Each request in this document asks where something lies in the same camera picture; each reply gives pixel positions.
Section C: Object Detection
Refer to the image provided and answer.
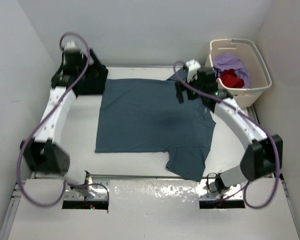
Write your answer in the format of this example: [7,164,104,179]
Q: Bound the blue shirt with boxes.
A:
[95,75,216,181]

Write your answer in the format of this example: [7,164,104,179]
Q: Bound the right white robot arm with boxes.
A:
[173,60,283,194]

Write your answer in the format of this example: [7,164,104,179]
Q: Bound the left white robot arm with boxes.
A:
[23,40,108,185]

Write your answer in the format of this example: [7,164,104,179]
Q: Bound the red shirt in basket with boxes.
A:
[220,68,245,89]

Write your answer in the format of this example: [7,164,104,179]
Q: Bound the lilac cloth in basket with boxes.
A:
[212,53,250,89]

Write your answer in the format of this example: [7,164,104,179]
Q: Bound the cream laundry basket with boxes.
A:
[205,39,272,108]

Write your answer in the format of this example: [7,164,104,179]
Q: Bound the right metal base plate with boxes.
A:
[196,178,243,201]

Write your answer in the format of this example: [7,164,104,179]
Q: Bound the metal base plate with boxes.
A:
[196,178,243,201]
[63,182,110,201]

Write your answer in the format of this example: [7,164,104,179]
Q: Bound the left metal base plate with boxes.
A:
[63,182,110,201]

